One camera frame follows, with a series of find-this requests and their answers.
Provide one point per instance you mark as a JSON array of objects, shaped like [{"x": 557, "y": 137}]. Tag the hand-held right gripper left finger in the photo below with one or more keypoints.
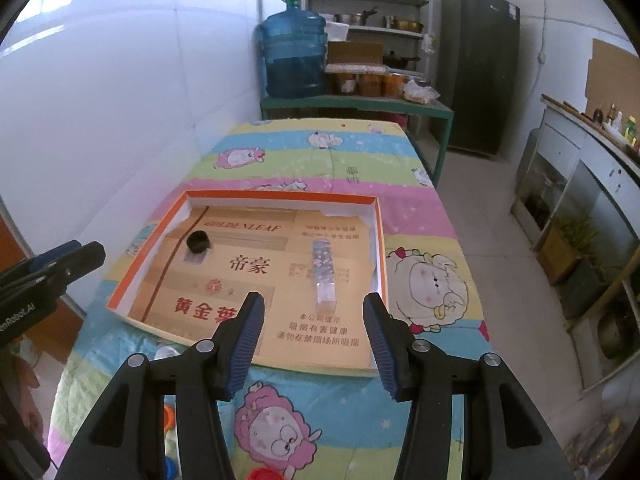
[{"x": 245, "y": 340}]

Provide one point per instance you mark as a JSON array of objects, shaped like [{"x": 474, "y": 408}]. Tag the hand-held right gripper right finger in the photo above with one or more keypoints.
[{"x": 382, "y": 345}]

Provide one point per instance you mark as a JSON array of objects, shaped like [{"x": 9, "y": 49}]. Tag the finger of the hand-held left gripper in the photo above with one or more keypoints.
[
  {"x": 55, "y": 255},
  {"x": 80, "y": 262}
]

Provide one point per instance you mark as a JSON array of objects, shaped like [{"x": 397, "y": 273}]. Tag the clear plastic box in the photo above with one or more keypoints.
[{"x": 324, "y": 275}]

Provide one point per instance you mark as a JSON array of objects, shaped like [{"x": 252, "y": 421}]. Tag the orange-rimmed cardboard box tray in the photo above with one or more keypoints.
[{"x": 280, "y": 240}]

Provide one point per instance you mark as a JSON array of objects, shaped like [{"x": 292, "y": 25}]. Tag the black bottle cap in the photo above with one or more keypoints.
[{"x": 198, "y": 242}]

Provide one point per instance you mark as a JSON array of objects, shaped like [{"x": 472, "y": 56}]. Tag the red bottle cap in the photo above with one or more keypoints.
[{"x": 265, "y": 475}]

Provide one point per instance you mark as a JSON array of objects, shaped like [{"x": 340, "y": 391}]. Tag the blue bottle cap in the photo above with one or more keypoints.
[{"x": 172, "y": 469}]

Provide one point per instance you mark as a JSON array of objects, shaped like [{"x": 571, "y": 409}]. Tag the brown wooden door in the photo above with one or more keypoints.
[{"x": 12, "y": 235}]

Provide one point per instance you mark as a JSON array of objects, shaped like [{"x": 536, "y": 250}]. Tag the white bottle cap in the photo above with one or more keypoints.
[{"x": 167, "y": 352}]

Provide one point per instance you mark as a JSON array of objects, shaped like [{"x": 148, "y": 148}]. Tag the orange bottle cap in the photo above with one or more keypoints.
[{"x": 170, "y": 417}]

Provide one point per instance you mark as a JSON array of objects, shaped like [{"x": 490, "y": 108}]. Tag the yellow-brown crate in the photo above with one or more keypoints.
[{"x": 557, "y": 260}]

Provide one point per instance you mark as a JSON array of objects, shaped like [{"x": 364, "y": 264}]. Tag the green plant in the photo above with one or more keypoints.
[{"x": 580, "y": 235}]

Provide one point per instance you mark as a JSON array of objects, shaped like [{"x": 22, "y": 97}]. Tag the green metal table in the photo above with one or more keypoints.
[{"x": 350, "y": 102}]

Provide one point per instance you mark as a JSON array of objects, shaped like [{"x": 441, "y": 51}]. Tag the white plastic bag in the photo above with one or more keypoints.
[{"x": 421, "y": 93}]

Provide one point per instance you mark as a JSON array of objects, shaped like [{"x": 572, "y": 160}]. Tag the jar of orange preserves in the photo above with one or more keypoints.
[
  {"x": 370, "y": 84},
  {"x": 393, "y": 86},
  {"x": 341, "y": 81}
]

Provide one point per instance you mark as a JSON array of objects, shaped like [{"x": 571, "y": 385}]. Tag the white kitchen cabinet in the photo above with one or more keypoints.
[{"x": 565, "y": 130}]

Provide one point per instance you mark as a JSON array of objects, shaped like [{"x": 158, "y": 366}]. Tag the brown cardboard box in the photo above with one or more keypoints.
[{"x": 355, "y": 52}]

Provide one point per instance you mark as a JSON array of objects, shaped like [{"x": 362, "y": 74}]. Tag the blue water jug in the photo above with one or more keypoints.
[{"x": 292, "y": 50}]

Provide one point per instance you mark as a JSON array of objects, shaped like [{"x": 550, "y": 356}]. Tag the dark grey refrigerator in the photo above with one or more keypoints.
[{"x": 475, "y": 60}]

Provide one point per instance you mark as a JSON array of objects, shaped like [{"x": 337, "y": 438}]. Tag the dark sauce bottle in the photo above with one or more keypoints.
[{"x": 598, "y": 115}]

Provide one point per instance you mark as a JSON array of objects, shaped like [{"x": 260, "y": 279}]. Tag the brass pot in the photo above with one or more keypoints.
[{"x": 406, "y": 24}]

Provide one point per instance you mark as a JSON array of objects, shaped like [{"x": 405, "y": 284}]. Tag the white plastic bottle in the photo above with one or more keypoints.
[{"x": 618, "y": 122}]

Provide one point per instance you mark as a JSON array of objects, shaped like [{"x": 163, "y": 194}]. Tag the metal pot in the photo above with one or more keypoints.
[{"x": 350, "y": 18}]

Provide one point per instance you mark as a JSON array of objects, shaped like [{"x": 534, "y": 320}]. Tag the brown cardboard sheet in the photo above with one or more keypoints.
[{"x": 612, "y": 75}]

